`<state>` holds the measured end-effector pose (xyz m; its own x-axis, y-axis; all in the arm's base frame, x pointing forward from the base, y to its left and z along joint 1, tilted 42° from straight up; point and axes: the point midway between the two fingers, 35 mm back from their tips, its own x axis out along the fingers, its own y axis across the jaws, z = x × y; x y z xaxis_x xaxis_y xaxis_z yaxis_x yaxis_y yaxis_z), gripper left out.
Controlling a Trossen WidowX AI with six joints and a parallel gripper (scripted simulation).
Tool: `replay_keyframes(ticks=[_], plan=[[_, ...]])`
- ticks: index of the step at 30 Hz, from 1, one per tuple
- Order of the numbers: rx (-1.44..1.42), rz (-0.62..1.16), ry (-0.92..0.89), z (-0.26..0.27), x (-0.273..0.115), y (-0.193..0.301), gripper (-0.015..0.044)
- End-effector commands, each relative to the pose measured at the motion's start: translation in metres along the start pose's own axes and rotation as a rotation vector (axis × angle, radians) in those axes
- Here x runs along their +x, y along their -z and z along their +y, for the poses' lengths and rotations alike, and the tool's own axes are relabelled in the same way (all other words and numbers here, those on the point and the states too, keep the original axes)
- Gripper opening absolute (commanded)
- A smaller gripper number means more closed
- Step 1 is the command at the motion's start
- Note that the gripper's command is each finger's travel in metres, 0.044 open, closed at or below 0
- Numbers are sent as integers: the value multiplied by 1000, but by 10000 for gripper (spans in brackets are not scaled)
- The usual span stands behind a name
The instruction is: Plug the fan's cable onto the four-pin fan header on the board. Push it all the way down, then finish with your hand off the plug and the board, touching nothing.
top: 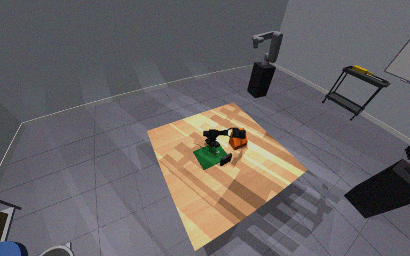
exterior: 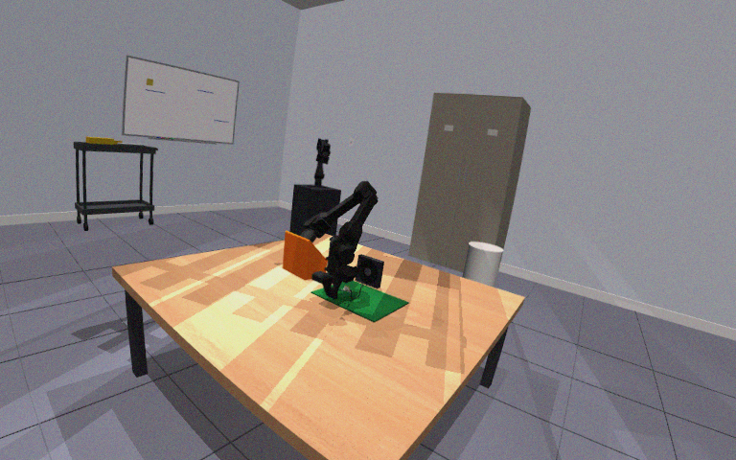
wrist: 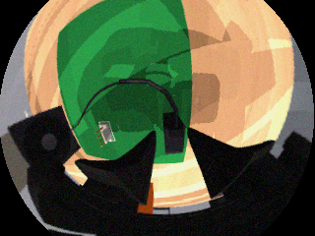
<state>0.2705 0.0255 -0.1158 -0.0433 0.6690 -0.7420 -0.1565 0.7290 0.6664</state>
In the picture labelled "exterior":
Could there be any green circuit board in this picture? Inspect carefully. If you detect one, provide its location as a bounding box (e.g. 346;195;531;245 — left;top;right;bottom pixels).
311;281;408;323

